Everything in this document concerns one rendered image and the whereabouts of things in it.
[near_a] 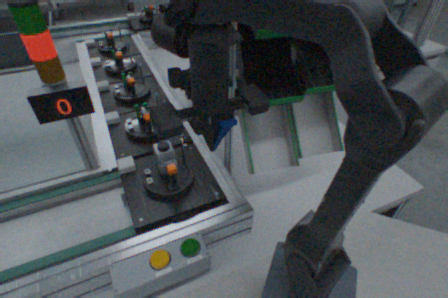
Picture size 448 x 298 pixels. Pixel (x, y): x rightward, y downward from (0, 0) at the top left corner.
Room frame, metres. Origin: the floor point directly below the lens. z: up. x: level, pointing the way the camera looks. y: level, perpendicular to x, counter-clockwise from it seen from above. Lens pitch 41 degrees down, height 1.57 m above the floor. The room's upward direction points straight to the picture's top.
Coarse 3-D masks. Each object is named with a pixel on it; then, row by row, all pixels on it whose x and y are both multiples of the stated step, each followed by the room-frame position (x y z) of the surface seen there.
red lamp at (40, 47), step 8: (48, 32) 0.59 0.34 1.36; (24, 40) 0.56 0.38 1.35; (32, 40) 0.56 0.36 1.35; (40, 40) 0.57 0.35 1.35; (48, 40) 0.58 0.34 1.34; (32, 48) 0.56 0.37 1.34; (40, 48) 0.56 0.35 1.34; (48, 48) 0.57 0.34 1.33; (32, 56) 0.56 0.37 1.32; (40, 56) 0.56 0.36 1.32; (48, 56) 0.57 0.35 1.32
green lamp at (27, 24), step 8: (8, 8) 0.57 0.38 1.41; (16, 8) 0.56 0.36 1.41; (24, 8) 0.56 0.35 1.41; (32, 8) 0.57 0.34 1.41; (16, 16) 0.56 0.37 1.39; (24, 16) 0.56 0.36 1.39; (32, 16) 0.57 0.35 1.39; (40, 16) 0.58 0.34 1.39; (16, 24) 0.57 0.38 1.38; (24, 24) 0.56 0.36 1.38; (32, 24) 0.57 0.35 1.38; (40, 24) 0.58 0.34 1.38; (24, 32) 0.56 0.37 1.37; (32, 32) 0.56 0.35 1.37; (40, 32) 0.57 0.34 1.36
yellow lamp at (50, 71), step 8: (56, 56) 0.59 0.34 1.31; (40, 64) 0.56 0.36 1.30; (48, 64) 0.57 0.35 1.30; (56, 64) 0.58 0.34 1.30; (40, 72) 0.56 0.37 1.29; (48, 72) 0.56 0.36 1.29; (56, 72) 0.57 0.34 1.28; (64, 72) 0.60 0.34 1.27; (48, 80) 0.56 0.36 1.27; (56, 80) 0.57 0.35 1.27
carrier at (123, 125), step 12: (156, 96) 0.83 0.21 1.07; (144, 108) 0.79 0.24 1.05; (108, 120) 0.81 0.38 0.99; (120, 120) 0.84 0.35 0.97; (132, 120) 0.81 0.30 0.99; (144, 120) 0.77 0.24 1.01; (120, 132) 0.77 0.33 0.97; (132, 132) 0.74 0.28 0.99; (144, 132) 0.74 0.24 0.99; (120, 144) 0.71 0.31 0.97; (132, 144) 0.71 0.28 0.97; (144, 144) 0.71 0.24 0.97; (180, 144) 0.71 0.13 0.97; (120, 156) 0.65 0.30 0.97; (132, 156) 0.65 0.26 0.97; (144, 156) 0.66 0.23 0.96
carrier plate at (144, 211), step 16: (192, 144) 0.71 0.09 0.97; (144, 160) 0.63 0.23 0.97; (192, 160) 0.63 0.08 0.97; (128, 176) 0.57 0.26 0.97; (208, 176) 0.57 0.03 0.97; (128, 192) 0.51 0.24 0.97; (144, 192) 0.51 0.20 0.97; (192, 192) 0.51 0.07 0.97; (208, 192) 0.51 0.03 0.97; (144, 208) 0.46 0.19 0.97; (160, 208) 0.46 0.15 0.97; (176, 208) 0.46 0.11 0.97; (192, 208) 0.46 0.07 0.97; (144, 224) 0.41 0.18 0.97; (160, 224) 0.42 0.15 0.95
